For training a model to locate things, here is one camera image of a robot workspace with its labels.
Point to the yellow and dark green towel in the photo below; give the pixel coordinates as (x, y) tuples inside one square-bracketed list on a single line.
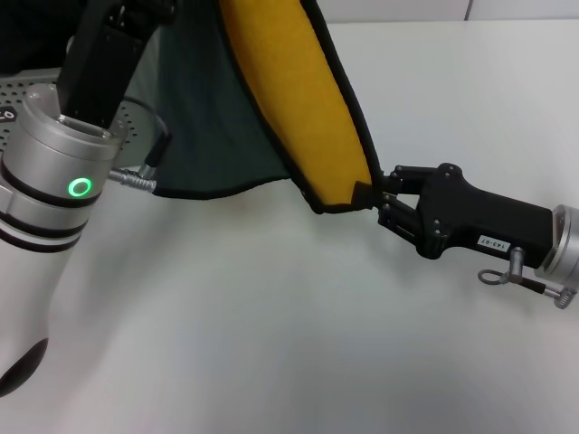
[(294, 99)]

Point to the grey-green perforated storage box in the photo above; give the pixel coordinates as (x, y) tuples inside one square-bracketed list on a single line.
[(135, 135)]

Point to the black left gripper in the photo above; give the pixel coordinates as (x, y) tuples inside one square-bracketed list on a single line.
[(99, 59)]

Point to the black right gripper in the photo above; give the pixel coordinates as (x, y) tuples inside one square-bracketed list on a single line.
[(470, 212)]

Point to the black logo label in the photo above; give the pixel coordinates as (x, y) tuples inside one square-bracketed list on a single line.
[(6, 115)]

